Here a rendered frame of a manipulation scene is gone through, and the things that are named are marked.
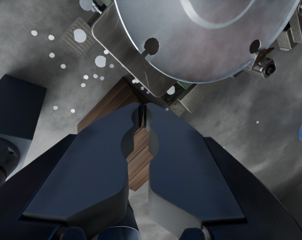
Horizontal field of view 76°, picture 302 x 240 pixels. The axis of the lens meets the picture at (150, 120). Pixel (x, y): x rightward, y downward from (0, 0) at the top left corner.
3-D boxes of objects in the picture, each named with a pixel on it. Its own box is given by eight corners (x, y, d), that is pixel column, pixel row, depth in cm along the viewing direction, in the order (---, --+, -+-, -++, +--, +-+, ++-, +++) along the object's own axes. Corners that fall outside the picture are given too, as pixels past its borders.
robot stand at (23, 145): (36, 117, 104) (17, 180, 68) (-5, 106, 94) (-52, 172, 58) (47, 88, 98) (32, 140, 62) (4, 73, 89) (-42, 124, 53)
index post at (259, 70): (231, 66, 42) (268, 82, 34) (226, 56, 40) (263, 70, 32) (242, 57, 41) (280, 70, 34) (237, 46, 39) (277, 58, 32)
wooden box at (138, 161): (122, 152, 136) (135, 192, 108) (76, 125, 114) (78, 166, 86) (162, 113, 130) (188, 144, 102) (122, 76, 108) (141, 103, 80)
